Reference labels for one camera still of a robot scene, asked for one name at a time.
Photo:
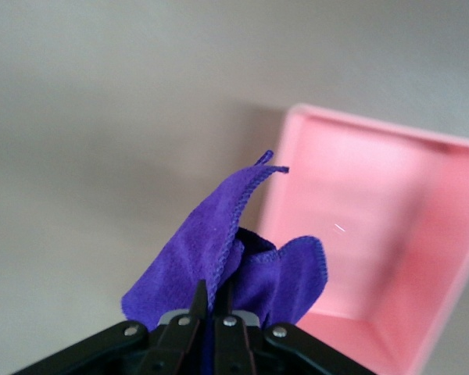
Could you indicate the pink plastic bin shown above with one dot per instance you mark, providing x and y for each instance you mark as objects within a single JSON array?
[{"x": 375, "y": 195}]

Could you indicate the purple cloth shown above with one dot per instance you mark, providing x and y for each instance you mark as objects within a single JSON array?
[{"x": 203, "y": 234}]

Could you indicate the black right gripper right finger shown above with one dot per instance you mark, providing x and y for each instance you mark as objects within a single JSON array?
[{"x": 234, "y": 343}]

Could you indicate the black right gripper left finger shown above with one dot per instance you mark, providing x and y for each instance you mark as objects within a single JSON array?
[{"x": 180, "y": 343}]

